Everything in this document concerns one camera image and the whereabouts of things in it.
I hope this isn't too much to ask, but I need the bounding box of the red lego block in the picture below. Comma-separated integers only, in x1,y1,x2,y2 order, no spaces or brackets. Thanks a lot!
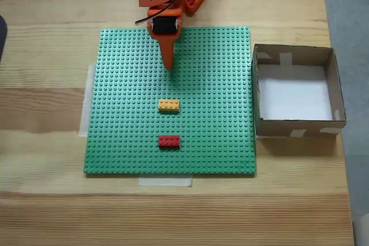
158,135,182,150

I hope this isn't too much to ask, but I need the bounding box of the short masking tape strip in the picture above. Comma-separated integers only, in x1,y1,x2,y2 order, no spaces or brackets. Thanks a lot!
137,174,193,187

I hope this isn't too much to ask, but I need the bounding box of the yellow lego block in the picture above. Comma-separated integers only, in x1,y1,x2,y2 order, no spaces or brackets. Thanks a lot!
157,99,180,113

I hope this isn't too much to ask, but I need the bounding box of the brown cardboard box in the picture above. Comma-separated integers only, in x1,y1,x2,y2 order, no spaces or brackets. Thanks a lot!
251,43,347,141

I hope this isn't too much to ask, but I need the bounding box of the white paper sheet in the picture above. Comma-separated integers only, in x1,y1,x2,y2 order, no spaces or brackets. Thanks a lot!
257,66,334,122

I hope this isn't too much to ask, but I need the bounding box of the black rounded object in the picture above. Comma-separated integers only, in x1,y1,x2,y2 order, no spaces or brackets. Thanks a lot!
0,14,9,64

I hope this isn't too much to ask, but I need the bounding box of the long masking tape strip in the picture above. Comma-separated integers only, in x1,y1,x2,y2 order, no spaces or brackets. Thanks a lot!
78,63,97,138

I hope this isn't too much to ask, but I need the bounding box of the green lego baseplate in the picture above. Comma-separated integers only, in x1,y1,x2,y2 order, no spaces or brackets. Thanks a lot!
83,27,257,175

